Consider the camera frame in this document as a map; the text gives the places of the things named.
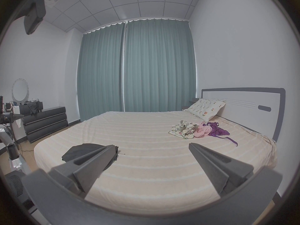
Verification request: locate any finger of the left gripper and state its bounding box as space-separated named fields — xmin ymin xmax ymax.
xmin=11 ymin=112 xmax=25 ymax=123

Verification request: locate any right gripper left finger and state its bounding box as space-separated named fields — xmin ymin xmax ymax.
xmin=48 ymin=144 xmax=116 ymax=194

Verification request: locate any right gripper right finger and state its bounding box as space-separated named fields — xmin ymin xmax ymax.
xmin=189 ymin=143 xmax=255 ymax=194

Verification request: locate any black T-shirt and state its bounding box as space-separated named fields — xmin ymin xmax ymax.
xmin=61 ymin=143 xmax=119 ymax=172

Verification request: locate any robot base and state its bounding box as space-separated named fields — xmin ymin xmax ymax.
xmin=0 ymin=152 xmax=39 ymax=216

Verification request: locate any bed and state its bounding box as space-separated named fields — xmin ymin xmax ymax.
xmin=33 ymin=87 xmax=286 ymax=208

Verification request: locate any dark garment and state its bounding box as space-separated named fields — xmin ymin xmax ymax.
xmin=24 ymin=101 xmax=41 ymax=115

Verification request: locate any round white mirror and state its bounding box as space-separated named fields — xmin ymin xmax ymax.
xmin=12 ymin=78 xmax=29 ymax=103

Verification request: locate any black chest of drawers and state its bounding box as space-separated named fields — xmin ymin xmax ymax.
xmin=22 ymin=106 xmax=69 ymax=144

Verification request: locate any purple garment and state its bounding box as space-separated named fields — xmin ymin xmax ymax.
xmin=203 ymin=122 xmax=238 ymax=147

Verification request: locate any pink garment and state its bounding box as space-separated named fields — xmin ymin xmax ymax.
xmin=193 ymin=122 xmax=213 ymax=138

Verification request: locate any white printed garment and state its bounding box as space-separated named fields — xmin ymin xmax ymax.
xmin=168 ymin=120 xmax=200 ymax=140

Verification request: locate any white printed pillow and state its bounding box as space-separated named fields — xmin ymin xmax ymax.
xmin=184 ymin=98 xmax=226 ymax=123

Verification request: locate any grey bedside table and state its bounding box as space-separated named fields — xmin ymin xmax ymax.
xmin=181 ymin=97 xmax=200 ymax=111

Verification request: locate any blue-green curtain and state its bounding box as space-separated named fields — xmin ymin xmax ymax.
xmin=123 ymin=18 xmax=197 ymax=113
xmin=76 ymin=22 xmax=126 ymax=122

